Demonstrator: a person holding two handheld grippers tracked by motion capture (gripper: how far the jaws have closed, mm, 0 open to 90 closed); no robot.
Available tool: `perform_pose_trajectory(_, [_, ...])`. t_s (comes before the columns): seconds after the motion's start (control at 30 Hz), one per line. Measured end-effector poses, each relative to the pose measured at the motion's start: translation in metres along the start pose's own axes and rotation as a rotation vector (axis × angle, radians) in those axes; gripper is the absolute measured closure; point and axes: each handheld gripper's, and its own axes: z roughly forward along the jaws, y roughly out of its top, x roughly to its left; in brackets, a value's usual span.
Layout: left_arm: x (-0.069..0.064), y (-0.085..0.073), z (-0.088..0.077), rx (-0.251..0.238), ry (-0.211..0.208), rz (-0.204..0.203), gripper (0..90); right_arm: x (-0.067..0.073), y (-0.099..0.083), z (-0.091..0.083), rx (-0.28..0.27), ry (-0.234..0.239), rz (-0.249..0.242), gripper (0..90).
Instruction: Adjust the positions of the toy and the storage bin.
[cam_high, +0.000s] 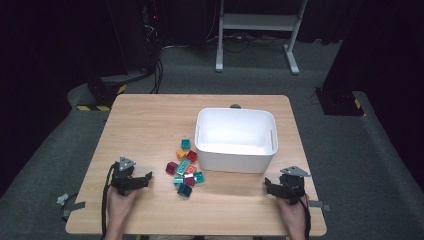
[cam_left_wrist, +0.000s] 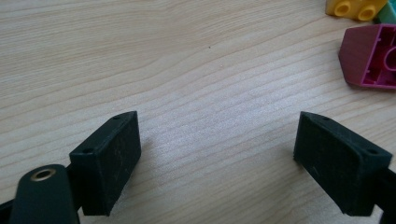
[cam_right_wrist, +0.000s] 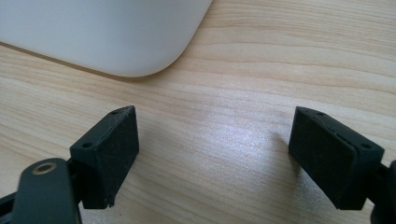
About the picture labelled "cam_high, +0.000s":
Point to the person's left hand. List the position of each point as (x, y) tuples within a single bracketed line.
[(118, 208)]

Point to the teal square toy block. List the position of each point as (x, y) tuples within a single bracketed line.
[(185, 144), (199, 177)]

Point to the grey tape strip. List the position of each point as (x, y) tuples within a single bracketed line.
[(75, 206), (320, 205)]

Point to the yellow black striped tape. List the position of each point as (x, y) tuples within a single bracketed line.
[(93, 108)]

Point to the dark curtain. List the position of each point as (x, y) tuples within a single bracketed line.
[(386, 50), (50, 50)]

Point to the coral toy block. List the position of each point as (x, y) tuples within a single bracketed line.
[(191, 169)]

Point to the pale teal toy block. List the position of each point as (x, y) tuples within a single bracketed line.
[(178, 181)]

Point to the person's right hand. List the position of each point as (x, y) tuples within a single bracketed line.
[(295, 216)]

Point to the white metal stand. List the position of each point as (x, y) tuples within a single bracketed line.
[(256, 22)]

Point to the red toy block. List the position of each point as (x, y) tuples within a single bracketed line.
[(191, 155)]

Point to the long teal toy block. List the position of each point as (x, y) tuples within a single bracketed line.
[(183, 166)]

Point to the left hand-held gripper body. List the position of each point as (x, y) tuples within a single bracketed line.
[(121, 180)]

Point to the white plastic bin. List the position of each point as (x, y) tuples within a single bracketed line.
[(235, 156)]

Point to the magenta toy block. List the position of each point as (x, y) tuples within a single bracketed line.
[(171, 168), (189, 181)]

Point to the dark round knob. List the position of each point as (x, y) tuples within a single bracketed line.
[(235, 106)]

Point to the black floor stand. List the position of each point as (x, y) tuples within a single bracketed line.
[(340, 101), (101, 90)]

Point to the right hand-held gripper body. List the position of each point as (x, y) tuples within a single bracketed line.
[(292, 186)]

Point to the dark blue toy block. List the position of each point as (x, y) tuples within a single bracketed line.
[(184, 190)]

